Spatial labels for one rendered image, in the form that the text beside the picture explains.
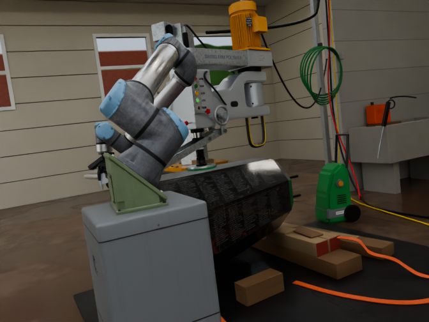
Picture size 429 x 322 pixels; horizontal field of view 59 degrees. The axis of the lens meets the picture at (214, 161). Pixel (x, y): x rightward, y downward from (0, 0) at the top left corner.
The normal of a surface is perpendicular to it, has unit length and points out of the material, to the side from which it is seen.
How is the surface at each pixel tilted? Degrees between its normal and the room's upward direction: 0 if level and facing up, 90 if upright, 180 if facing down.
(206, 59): 90
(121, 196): 90
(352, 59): 90
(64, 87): 90
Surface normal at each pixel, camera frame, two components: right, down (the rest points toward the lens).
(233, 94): 0.68, -0.01
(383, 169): -0.89, 0.15
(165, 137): 0.33, 0.04
